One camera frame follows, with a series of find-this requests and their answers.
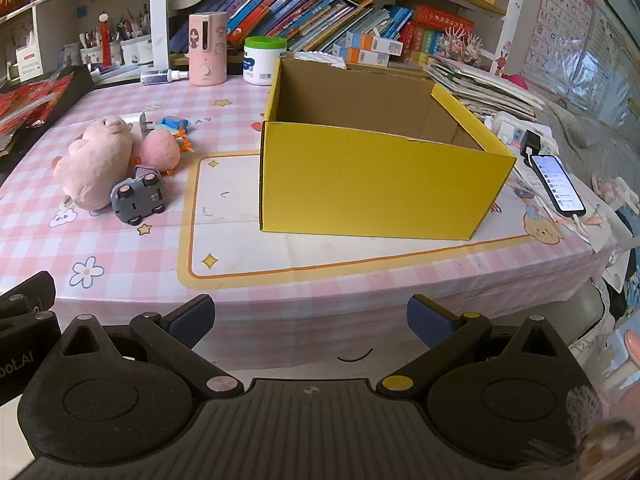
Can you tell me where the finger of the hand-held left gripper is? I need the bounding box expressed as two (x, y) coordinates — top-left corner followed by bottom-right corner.
(0, 270), (59, 322)

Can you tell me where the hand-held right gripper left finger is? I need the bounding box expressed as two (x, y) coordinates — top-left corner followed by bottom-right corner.
(59, 296), (246, 402)

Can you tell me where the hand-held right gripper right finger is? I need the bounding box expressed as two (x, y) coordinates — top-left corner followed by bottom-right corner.
(375, 294), (572, 402)

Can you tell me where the grey toy car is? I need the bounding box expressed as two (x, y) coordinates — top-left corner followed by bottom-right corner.
(110, 169), (166, 226)

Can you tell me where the pale pink plush pig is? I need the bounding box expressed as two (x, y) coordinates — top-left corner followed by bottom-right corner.
(52, 116), (136, 210)

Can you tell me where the yellow cardboard box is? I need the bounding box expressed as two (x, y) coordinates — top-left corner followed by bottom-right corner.
(259, 56), (517, 241)

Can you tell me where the pink round plush toy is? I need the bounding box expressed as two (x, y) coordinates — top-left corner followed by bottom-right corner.
(131, 129), (194, 177)

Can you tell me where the pink checkered tablecloth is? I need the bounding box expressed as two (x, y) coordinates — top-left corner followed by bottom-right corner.
(0, 72), (615, 372)

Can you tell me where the black smartphone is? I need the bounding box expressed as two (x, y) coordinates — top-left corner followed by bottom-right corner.
(530, 154), (587, 215)

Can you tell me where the red foil packet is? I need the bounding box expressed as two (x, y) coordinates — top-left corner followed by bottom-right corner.
(0, 75), (76, 133)

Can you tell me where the white charger plug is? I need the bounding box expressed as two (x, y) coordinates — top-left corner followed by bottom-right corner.
(121, 112), (155, 137)

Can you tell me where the black charger adapter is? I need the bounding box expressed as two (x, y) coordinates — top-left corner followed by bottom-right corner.
(520, 130), (544, 161)

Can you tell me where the white power strip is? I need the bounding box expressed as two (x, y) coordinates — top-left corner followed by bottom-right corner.
(485, 112), (527, 144)

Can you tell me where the white labelled box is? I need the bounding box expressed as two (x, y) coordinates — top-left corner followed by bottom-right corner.
(15, 45), (44, 81)

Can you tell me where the stack of magazines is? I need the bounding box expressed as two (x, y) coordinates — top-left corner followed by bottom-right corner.
(425, 55), (546, 122)

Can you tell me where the clear spray bottle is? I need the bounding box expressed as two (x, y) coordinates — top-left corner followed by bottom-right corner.
(141, 69), (190, 85)

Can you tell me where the grey blanket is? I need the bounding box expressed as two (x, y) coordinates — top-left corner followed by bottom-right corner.
(542, 92), (640, 186)

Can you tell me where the white pen holder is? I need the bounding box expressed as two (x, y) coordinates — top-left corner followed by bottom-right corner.
(119, 20), (153, 66)
(79, 32), (123, 67)

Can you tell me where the red tall figurine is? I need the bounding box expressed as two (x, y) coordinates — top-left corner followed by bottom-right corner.
(99, 16), (112, 67)

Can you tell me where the white jar with green lid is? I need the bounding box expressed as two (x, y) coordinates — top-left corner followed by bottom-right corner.
(243, 36), (288, 86)

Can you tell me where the pink humidifier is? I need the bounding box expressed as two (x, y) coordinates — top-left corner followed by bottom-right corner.
(188, 12), (230, 87)

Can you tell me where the white blue orange carton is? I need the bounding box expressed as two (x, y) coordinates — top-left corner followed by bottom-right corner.
(346, 30), (404, 57)
(332, 42), (391, 67)

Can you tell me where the white bookshelf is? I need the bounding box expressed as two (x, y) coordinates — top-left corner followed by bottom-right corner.
(0, 0), (532, 83)

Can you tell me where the row of colourful books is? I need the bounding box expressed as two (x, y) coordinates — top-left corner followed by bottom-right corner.
(169, 0), (476, 61)

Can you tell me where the pink alphabet wall poster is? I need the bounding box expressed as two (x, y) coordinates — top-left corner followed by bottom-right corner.
(530, 0), (597, 92)

